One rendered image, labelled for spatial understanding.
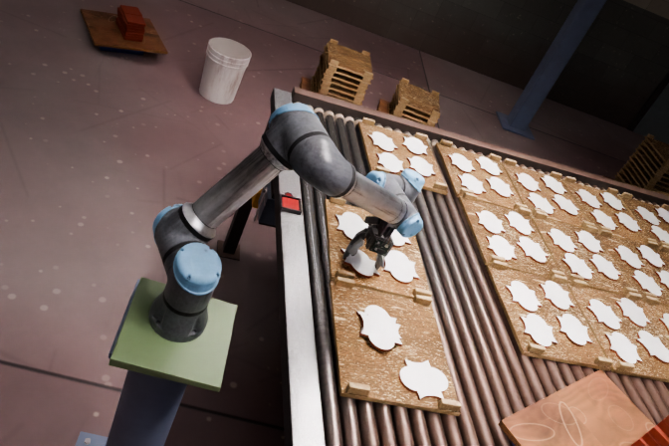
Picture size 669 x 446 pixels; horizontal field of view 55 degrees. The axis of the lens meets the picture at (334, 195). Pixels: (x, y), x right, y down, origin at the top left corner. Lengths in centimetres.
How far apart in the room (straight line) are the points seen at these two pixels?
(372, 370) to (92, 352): 136
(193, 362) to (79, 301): 135
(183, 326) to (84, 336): 121
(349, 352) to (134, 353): 57
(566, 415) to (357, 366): 58
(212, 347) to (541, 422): 88
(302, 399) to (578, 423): 75
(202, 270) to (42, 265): 160
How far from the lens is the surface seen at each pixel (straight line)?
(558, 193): 324
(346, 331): 187
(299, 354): 178
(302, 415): 166
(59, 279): 305
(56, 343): 282
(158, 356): 168
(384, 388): 179
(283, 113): 157
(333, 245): 212
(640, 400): 241
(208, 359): 171
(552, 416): 190
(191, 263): 158
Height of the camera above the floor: 220
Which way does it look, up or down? 33 degrees down
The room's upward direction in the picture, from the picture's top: 25 degrees clockwise
